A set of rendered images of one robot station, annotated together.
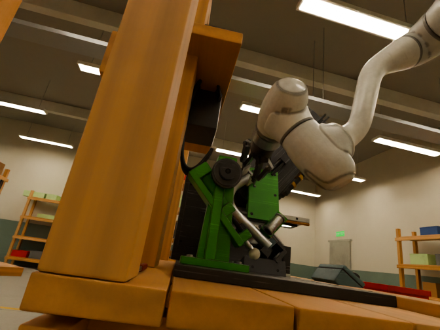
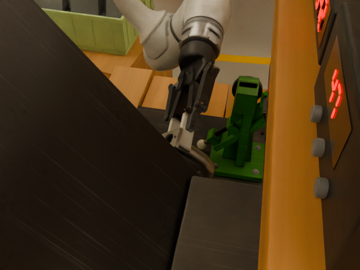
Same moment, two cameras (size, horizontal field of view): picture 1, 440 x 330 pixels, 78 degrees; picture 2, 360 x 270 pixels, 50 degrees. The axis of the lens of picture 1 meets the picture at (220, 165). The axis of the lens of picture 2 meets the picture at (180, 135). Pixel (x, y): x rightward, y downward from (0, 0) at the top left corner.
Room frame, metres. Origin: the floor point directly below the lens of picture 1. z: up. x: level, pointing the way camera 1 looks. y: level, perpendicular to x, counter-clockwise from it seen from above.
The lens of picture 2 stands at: (1.41, 0.04, 1.74)
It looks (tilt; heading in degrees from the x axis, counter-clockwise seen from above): 46 degrees down; 197
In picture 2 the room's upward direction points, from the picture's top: straight up
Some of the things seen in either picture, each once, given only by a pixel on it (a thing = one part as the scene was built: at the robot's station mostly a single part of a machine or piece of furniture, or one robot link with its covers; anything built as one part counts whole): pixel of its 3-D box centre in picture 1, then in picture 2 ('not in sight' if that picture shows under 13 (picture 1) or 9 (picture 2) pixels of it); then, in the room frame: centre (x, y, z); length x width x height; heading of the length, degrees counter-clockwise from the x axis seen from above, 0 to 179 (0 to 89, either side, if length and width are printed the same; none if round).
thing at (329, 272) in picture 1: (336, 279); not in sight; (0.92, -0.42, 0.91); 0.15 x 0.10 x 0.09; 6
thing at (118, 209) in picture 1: (175, 139); not in sight; (1.05, 0.20, 1.36); 1.49 x 0.09 x 0.97; 6
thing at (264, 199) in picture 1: (260, 196); not in sight; (1.01, -0.17, 1.17); 0.13 x 0.12 x 0.20; 6
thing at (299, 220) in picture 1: (257, 217); not in sight; (1.17, -0.19, 1.11); 0.39 x 0.16 x 0.03; 96
